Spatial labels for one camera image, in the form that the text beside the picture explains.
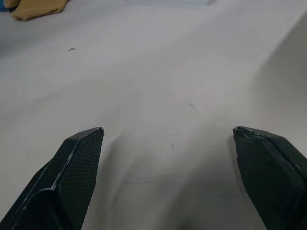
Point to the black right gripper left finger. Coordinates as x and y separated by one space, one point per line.
60 187

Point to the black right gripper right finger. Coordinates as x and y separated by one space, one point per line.
273 182

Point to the blue sock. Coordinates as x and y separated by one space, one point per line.
2 4

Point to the mustard yellow sock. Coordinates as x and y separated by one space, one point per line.
36 9

